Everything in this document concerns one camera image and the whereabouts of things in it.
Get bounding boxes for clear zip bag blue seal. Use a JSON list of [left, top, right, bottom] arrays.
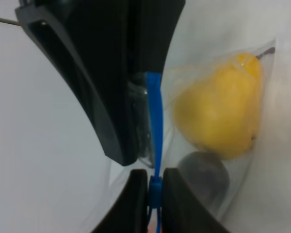
[[106, 36, 278, 233]]

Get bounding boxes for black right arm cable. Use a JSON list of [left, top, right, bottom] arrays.
[[0, 16, 21, 26]]

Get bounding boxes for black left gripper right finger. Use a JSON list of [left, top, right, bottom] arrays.
[[162, 168, 229, 233]]

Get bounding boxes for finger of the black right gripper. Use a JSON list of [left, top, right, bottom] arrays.
[[16, 0, 140, 166], [127, 0, 185, 74]]

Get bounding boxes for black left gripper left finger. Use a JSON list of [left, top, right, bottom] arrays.
[[92, 169, 147, 233]]

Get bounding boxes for purple eggplant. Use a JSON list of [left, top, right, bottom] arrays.
[[178, 151, 230, 210]]

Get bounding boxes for yellow pear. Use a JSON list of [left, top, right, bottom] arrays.
[[173, 47, 275, 160]]

